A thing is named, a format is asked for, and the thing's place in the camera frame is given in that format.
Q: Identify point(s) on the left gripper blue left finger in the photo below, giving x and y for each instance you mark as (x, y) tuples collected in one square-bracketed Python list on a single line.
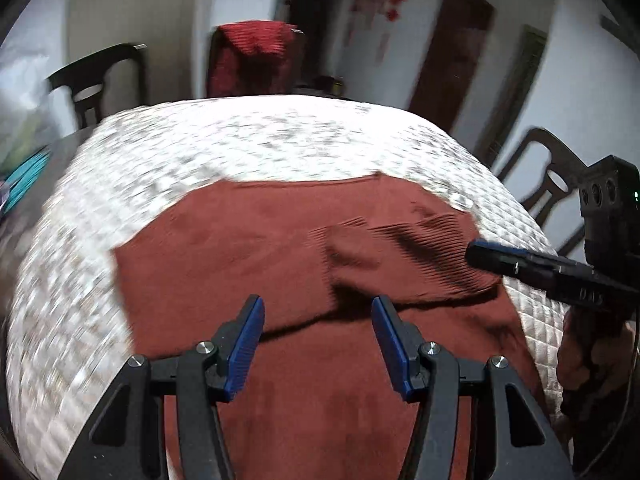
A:
[(214, 372)]

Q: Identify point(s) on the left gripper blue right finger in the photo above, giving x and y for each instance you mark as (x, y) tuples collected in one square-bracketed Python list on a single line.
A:
[(425, 373)]

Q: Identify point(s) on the rust red knit sweater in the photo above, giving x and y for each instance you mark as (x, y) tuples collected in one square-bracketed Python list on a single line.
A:
[(318, 403)]

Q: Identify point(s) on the right hand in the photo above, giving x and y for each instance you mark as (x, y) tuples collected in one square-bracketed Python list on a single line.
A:
[(608, 362)]

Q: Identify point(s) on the dark wooden chair right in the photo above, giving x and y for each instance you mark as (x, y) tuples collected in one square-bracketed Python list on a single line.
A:
[(561, 176)]

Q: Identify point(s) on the dark wooden chair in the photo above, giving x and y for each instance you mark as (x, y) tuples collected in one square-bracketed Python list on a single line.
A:
[(561, 176), (86, 79)]

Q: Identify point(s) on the white quilted bedspread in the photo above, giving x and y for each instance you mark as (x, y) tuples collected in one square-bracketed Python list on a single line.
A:
[(67, 334)]

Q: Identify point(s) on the dark red door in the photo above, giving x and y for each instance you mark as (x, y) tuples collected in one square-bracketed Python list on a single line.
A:
[(457, 42)]

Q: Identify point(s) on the teal patterned pouch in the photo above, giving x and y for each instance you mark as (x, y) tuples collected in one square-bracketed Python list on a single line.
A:
[(18, 182)]

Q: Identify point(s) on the white plastic bag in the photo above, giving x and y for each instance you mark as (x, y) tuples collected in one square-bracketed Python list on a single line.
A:
[(27, 121)]

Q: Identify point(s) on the red cloth on chair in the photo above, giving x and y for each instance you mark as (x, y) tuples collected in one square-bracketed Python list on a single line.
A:
[(254, 58)]

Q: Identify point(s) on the dark wooden chair left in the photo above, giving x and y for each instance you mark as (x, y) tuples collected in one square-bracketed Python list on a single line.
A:
[(86, 79)]

